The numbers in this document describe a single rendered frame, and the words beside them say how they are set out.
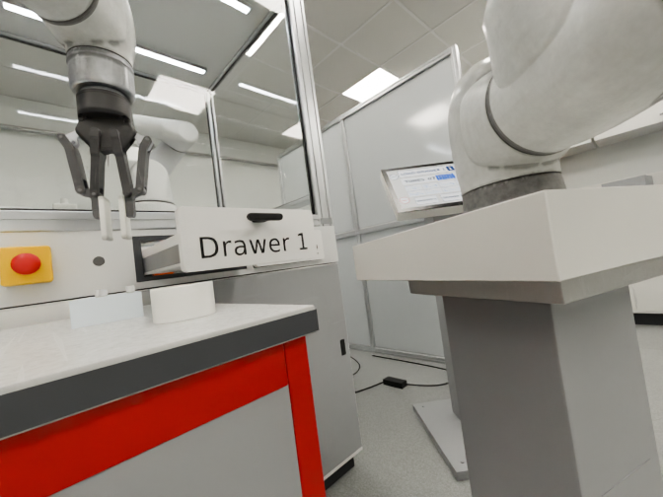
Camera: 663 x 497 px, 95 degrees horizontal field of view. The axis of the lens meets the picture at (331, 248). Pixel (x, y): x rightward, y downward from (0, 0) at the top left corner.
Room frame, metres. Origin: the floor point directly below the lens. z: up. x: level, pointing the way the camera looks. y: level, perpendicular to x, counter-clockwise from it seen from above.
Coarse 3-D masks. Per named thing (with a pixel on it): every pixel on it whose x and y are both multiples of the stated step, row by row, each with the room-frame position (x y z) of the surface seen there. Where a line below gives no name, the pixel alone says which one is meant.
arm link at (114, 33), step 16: (96, 0) 0.42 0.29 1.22; (112, 0) 0.45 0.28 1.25; (80, 16) 0.42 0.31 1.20; (96, 16) 0.43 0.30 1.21; (112, 16) 0.45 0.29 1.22; (128, 16) 0.49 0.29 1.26; (64, 32) 0.43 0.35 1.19; (80, 32) 0.43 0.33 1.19; (96, 32) 0.44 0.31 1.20; (112, 32) 0.46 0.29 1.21; (128, 32) 0.49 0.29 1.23; (112, 48) 0.47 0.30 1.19; (128, 48) 0.49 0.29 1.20
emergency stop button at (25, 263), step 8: (16, 256) 0.55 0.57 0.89; (24, 256) 0.55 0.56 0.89; (32, 256) 0.56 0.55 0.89; (16, 264) 0.55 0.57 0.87; (24, 264) 0.55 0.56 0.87; (32, 264) 0.56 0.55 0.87; (40, 264) 0.57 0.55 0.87; (16, 272) 0.55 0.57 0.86; (24, 272) 0.55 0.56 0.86; (32, 272) 0.56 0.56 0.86
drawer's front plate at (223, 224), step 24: (192, 216) 0.51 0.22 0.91; (216, 216) 0.54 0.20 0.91; (240, 216) 0.57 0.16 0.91; (288, 216) 0.65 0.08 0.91; (312, 216) 0.69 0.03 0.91; (192, 240) 0.51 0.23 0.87; (216, 240) 0.53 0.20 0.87; (288, 240) 0.64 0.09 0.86; (312, 240) 0.69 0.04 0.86; (192, 264) 0.50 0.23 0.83; (216, 264) 0.53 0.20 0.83; (240, 264) 0.56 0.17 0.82
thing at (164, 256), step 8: (168, 240) 0.60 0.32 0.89; (176, 240) 0.57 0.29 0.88; (152, 248) 0.69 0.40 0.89; (160, 248) 0.64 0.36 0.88; (168, 248) 0.60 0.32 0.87; (176, 248) 0.56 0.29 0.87; (144, 256) 0.74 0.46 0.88; (152, 256) 0.68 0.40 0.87; (160, 256) 0.64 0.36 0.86; (168, 256) 0.60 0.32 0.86; (176, 256) 0.57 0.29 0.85; (144, 264) 0.74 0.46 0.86; (152, 264) 0.69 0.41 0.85; (160, 264) 0.64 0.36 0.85; (168, 264) 0.61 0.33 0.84; (176, 264) 0.58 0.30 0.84; (144, 272) 0.75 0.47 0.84; (152, 272) 0.70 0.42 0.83; (160, 272) 0.74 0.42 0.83
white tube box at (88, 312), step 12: (84, 300) 0.42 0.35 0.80; (96, 300) 0.43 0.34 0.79; (108, 300) 0.44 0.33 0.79; (120, 300) 0.45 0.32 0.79; (132, 300) 0.45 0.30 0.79; (72, 312) 0.41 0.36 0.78; (84, 312) 0.42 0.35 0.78; (96, 312) 0.43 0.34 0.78; (108, 312) 0.44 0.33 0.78; (120, 312) 0.44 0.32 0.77; (132, 312) 0.45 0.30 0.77; (72, 324) 0.41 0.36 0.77; (84, 324) 0.42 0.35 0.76; (96, 324) 0.43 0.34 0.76
